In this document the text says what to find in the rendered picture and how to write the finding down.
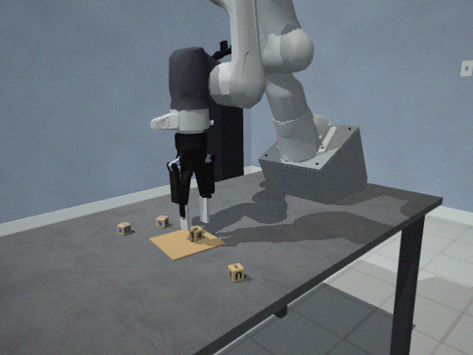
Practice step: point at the tan flat mat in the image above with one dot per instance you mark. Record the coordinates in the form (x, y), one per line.
(178, 245)

